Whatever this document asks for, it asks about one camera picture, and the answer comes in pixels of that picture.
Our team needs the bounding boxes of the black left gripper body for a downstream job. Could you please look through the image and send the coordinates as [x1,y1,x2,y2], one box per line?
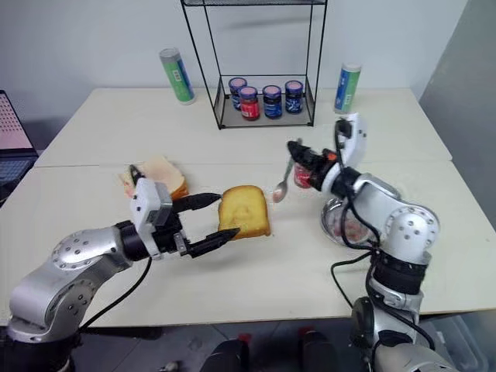
[152,208,191,257]

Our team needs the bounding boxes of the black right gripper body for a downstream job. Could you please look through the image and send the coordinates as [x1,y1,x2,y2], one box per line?
[305,148,337,191]

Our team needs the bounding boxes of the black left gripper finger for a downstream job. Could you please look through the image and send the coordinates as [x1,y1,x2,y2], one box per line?
[170,192,222,214]
[184,227,241,260]

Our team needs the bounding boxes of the metal spoon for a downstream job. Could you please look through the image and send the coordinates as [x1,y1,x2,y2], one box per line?
[272,138,303,204]

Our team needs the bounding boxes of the toast sandwich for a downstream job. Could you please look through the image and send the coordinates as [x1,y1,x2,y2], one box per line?
[216,184,273,239]

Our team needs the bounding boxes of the open red label jam jar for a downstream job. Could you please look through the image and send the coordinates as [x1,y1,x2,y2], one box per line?
[294,162,315,189]

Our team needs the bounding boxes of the blue label jam jar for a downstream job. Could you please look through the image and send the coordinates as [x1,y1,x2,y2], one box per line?
[284,80,305,115]
[228,77,249,112]
[262,84,283,119]

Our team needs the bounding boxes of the pale pink bread slice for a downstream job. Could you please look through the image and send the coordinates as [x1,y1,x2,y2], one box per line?
[118,155,185,199]

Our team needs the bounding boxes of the red label lidded jam jar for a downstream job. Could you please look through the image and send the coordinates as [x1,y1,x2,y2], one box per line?
[238,85,260,122]

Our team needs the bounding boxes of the round metal plate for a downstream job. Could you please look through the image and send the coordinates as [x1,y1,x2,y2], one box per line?
[320,195,384,248]

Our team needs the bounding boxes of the green blue label cylinder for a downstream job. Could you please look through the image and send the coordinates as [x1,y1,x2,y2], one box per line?
[333,63,363,115]
[159,47,196,105]

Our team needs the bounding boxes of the black table base bar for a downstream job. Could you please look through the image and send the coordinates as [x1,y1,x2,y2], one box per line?
[79,327,164,343]

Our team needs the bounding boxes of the dark rounded shape red top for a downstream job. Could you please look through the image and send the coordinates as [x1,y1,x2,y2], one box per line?
[298,327,338,372]
[208,333,251,372]

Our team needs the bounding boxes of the laptop with pink screen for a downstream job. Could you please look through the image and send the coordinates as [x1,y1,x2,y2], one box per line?
[0,89,40,203]

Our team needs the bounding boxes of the translucent grey plastic bin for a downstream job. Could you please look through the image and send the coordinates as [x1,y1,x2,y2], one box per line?
[420,313,496,372]

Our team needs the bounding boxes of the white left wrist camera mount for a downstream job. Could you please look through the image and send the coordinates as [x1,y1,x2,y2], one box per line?
[129,177,174,261]

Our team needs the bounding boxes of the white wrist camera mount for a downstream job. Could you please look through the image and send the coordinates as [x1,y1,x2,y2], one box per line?
[320,111,368,195]
[129,177,174,261]

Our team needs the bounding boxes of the black wire shelf rack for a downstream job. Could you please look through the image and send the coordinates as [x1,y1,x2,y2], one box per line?
[180,0,329,131]

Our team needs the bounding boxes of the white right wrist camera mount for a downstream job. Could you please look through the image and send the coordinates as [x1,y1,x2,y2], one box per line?
[320,111,368,195]

